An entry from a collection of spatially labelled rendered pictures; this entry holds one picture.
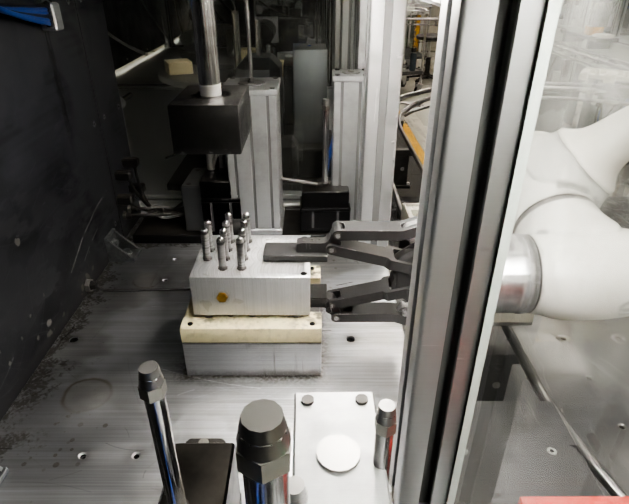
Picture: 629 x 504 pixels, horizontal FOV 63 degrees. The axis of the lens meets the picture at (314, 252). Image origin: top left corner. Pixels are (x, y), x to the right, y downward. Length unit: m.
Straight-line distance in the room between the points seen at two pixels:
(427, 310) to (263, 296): 0.25
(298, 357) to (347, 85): 0.41
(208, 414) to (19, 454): 0.18
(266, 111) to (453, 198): 0.51
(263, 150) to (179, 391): 0.38
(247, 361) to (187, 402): 0.07
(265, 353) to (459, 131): 0.36
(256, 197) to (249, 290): 0.30
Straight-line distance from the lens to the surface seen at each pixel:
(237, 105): 0.47
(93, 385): 0.62
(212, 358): 0.58
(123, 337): 0.68
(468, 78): 0.28
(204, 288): 0.55
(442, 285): 0.32
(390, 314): 0.60
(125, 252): 0.84
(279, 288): 0.54
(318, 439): 0.29
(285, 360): 0.57
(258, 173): 0.80
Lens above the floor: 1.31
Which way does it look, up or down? 29 degrees down
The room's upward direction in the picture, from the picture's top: straight up
